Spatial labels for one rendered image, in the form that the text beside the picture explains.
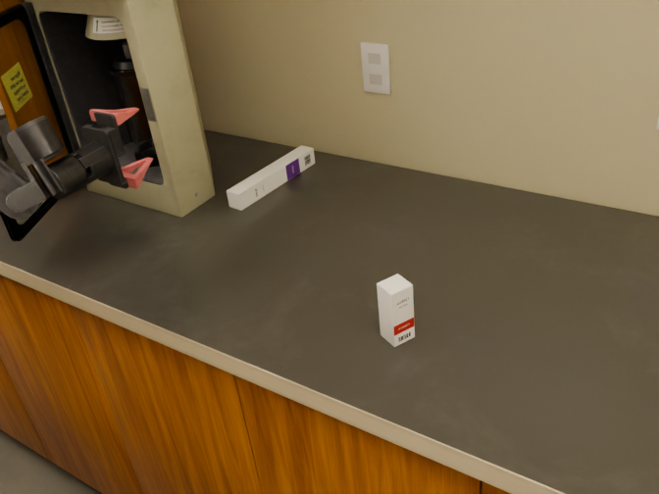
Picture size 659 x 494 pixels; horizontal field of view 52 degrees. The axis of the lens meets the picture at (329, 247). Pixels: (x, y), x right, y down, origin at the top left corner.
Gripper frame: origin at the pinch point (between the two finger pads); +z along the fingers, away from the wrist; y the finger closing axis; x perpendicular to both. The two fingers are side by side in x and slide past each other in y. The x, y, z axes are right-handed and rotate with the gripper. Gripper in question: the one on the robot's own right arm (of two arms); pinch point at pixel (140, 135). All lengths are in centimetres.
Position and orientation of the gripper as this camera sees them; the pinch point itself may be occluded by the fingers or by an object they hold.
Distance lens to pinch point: 127.2
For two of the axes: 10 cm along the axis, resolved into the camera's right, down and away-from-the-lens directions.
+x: -8.3, -2.2, 5.1
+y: -1.1, -8.4, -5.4
